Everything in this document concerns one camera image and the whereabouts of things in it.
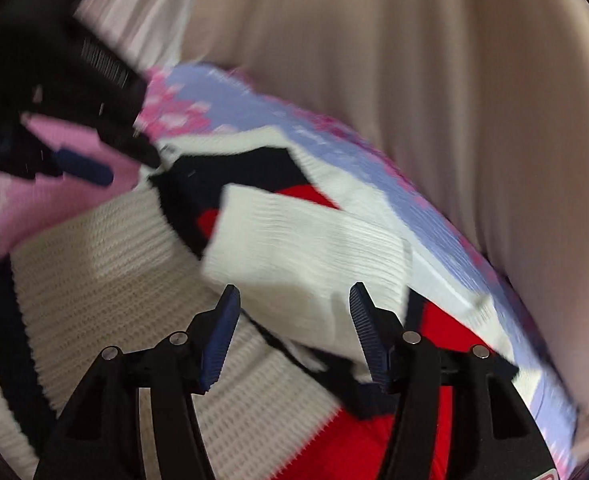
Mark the white knit sweater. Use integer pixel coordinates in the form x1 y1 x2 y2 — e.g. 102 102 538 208
0 127 525 480

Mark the beige cloth backdrop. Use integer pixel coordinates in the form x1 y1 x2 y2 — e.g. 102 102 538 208
184 0 589 466

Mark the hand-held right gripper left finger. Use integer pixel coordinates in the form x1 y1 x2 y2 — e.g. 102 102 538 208
33 284 242 480

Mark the white pleated curtain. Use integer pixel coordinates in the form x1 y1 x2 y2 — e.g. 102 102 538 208
74 0 212 75

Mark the pink floral bed sheet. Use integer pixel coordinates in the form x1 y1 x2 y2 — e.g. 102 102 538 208
0 62 583 478

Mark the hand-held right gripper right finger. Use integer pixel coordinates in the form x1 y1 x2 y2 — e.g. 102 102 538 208
349 281 558 480

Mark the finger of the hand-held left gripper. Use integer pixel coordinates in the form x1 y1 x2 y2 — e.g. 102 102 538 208
72 27 164 170
19 115 116 187

